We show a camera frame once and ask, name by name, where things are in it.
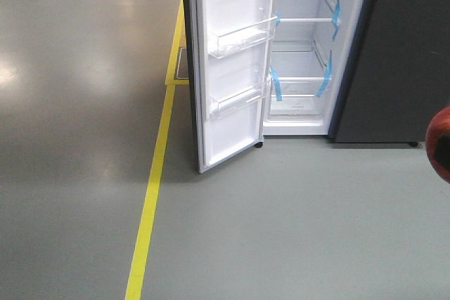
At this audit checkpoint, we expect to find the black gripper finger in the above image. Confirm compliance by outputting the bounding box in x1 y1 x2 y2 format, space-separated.
432 135 449 174

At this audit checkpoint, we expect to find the red yellow apple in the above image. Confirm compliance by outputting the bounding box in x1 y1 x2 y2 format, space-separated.
425 106 449 183

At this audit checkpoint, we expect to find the white fridge door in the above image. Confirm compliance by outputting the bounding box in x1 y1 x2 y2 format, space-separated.
183 0 276 173

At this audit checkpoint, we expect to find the clear fridge crisper drawer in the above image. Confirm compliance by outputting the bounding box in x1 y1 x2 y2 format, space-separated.
269 78 325 116

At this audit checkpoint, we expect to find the lower clear door bin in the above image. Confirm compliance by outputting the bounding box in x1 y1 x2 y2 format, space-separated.
209 80 270 119

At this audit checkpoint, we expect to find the clear door bin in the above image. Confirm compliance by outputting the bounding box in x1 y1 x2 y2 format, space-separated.
207 15 278 59
209 80 270 119

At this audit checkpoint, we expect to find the upper clear door bin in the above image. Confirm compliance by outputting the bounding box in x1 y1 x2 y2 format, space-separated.
207 15 278 59

